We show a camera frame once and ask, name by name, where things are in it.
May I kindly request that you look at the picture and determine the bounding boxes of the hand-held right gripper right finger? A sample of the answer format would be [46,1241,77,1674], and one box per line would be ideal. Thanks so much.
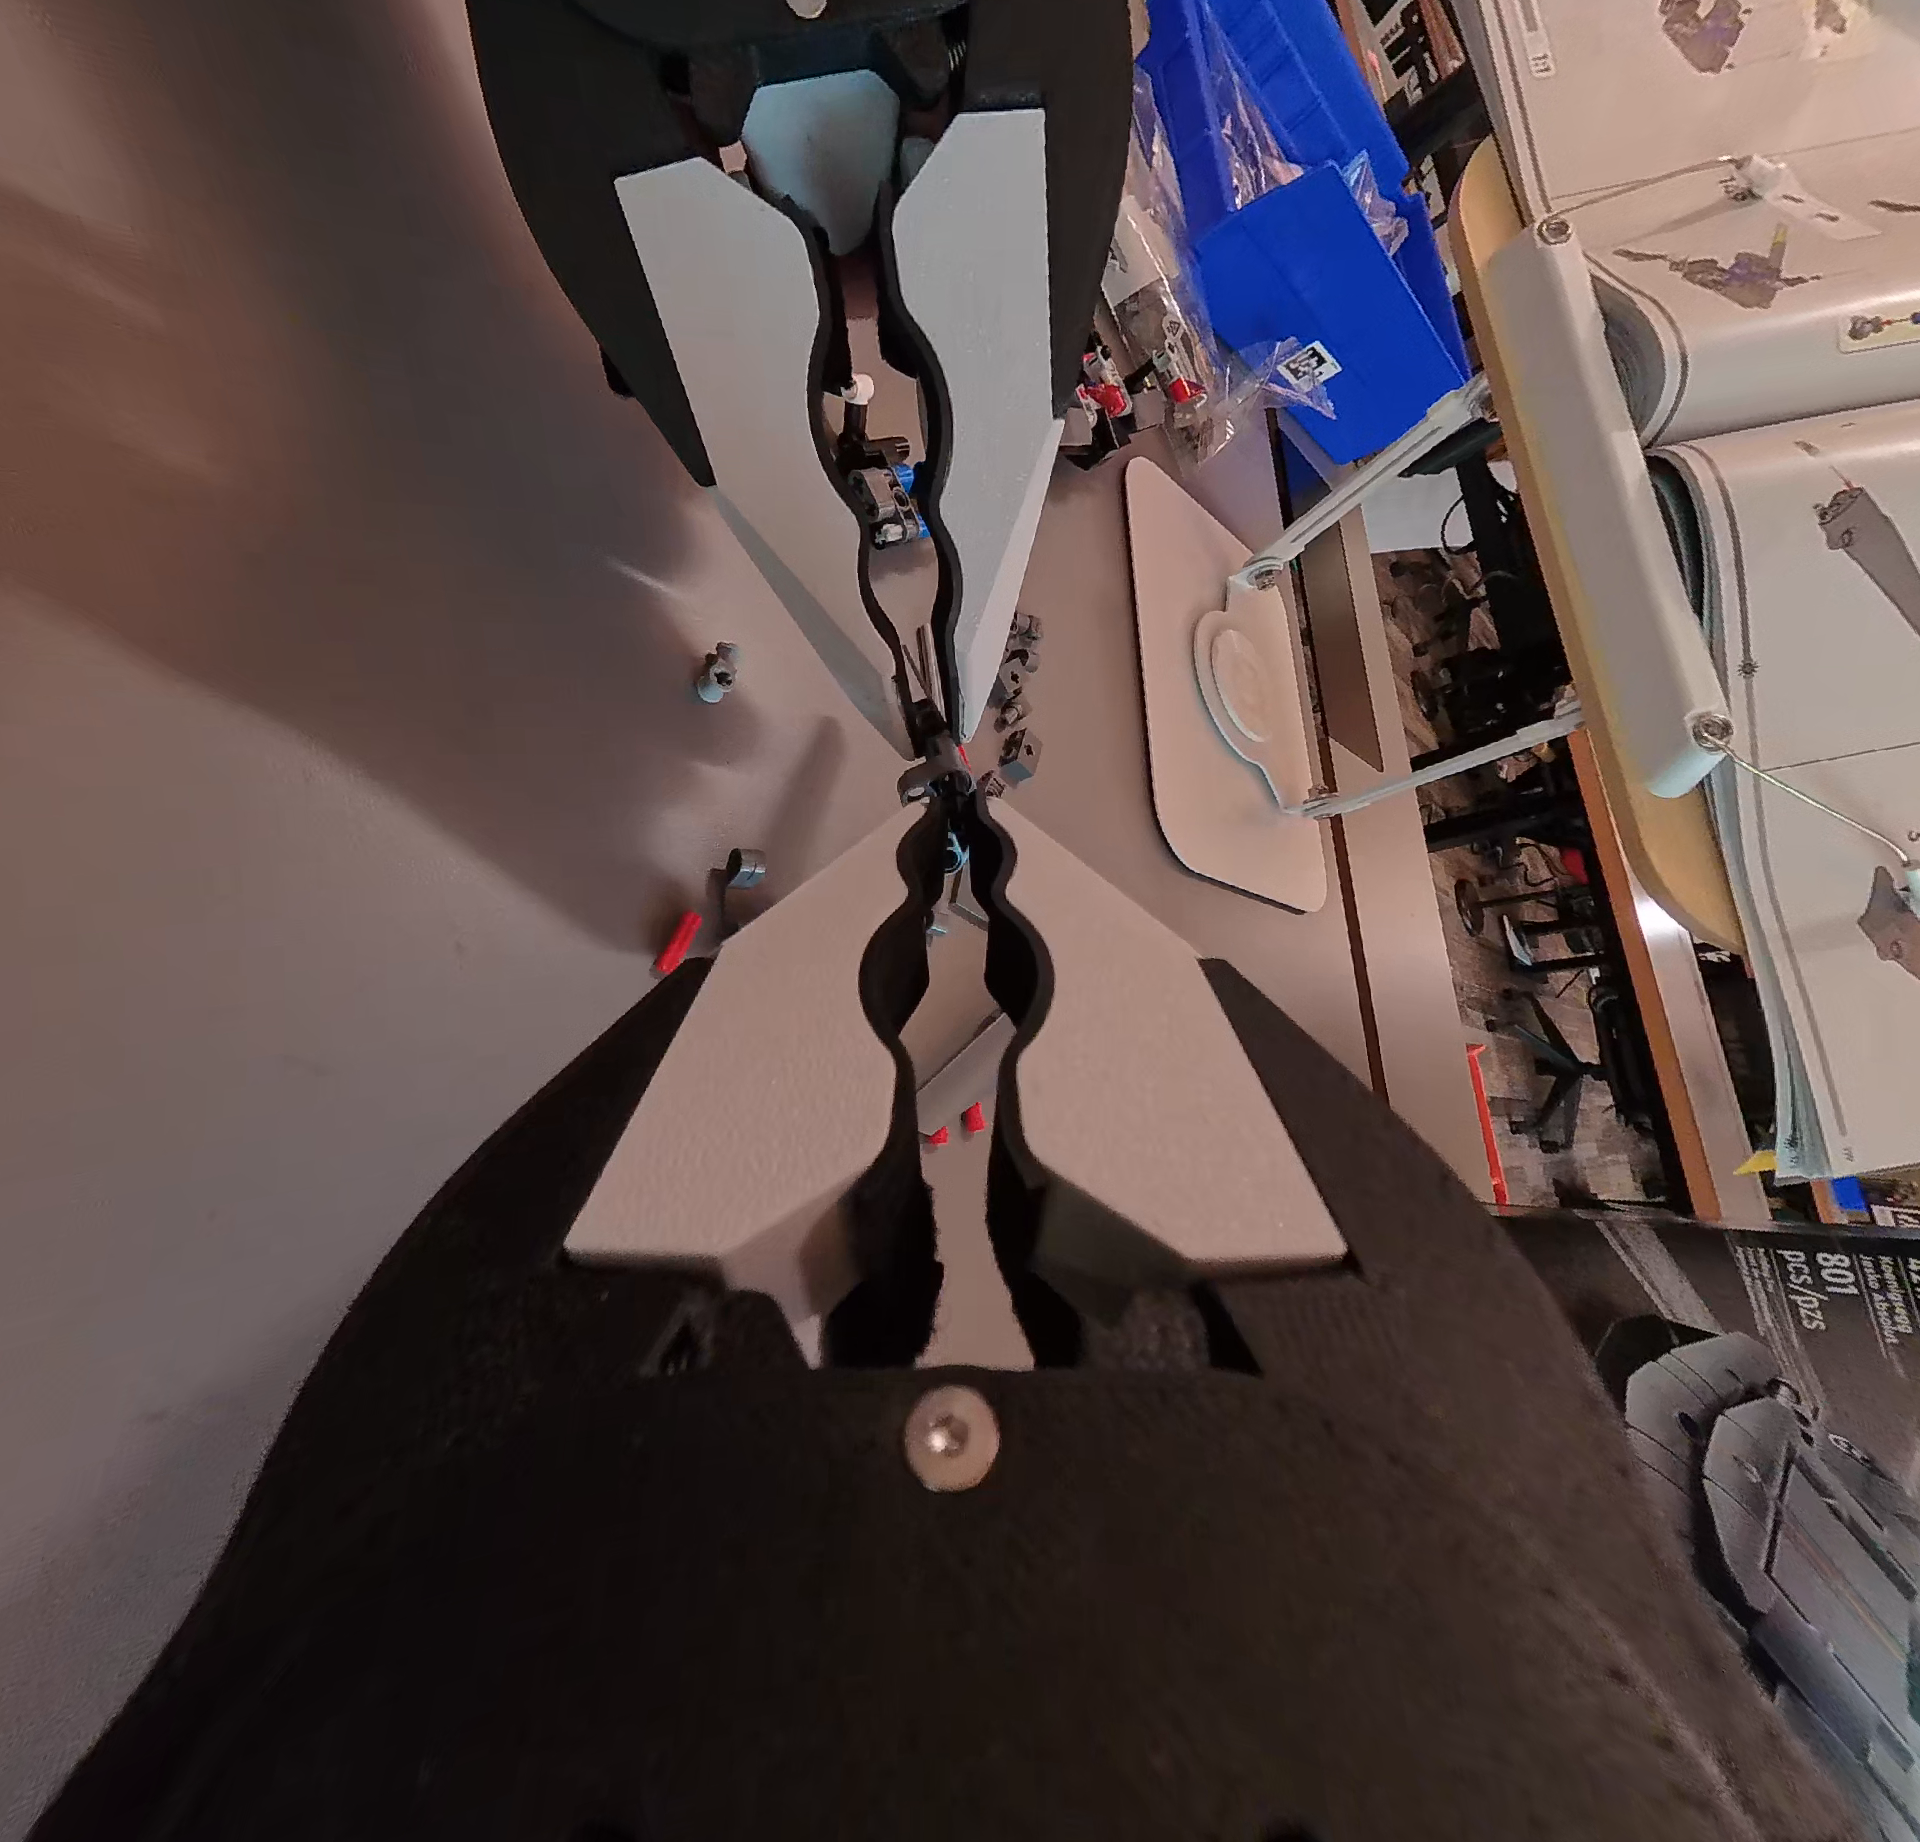
[966,803,1349,1367]

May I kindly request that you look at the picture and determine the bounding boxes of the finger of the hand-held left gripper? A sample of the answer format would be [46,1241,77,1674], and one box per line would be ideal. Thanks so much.
[876,108,1068,742]
[614,155,919,757]

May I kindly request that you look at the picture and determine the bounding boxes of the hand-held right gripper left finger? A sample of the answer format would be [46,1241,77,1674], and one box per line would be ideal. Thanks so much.
[567,810,939,1367]

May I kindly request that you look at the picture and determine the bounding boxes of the partly built lego car model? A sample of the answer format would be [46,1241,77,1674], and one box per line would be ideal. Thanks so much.
[1056,343,1142,464]

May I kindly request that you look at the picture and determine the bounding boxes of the blue and grey lego subassembly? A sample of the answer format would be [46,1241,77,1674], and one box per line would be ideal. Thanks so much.
[832,372,939,554]

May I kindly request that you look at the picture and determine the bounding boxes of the small black lego pin connector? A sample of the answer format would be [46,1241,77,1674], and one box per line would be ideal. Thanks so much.
[899,762,999,944]

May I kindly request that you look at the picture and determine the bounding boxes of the pile of dark grey lego connectors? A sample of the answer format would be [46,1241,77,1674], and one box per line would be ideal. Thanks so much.
[982,612,1052,796]

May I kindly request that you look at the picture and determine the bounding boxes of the dark cardboard set box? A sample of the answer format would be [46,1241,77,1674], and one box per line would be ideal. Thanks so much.
[1500,1212,1920,1842]

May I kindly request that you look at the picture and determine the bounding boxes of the blue storage bins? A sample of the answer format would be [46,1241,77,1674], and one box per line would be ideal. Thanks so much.
[1199,169,1473,466]

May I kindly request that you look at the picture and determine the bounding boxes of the black office chair base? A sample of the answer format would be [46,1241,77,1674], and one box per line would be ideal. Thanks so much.
[1432,822,1643,1175]

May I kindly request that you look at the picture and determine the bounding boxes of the blue plastic bin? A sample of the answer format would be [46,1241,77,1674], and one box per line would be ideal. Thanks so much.
[1135,0,1414,210]

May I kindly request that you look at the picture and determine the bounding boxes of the open instruction book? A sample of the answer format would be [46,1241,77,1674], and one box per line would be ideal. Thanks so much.
[1416,0,1920,1185]

